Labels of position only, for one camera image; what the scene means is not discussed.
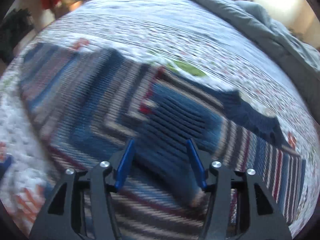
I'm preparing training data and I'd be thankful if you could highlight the floral white quilt bedspread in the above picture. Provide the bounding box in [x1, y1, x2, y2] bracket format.
[1, 0, 319, 239]

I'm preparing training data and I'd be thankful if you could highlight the striped knit sweater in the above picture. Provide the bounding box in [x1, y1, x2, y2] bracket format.
[19, 43, 305, 239]

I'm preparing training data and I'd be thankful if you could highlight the grey blue comforter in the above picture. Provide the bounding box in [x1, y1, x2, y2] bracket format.
[194, 0, 319, 121]

